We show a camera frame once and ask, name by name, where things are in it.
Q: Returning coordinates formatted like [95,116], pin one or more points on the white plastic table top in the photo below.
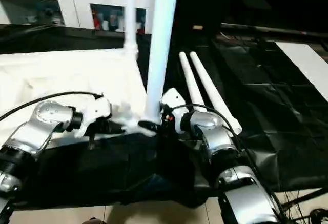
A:
[61,80]

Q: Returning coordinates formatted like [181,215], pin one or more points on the white plastic table leg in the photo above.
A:
[192,83]
[215,96]
[130,14]
[161,44]

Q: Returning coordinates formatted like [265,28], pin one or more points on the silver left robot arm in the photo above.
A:
[36,131]

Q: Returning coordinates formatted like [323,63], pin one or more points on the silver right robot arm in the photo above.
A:
[230,167]

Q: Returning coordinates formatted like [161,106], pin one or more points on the black mat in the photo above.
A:
[277,131]

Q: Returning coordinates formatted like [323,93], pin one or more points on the white board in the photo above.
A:
[305,65]

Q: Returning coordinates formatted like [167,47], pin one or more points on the black floor stand bar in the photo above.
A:
[305,197]

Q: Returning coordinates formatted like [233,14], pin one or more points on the black metal rail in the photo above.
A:
[271,29]

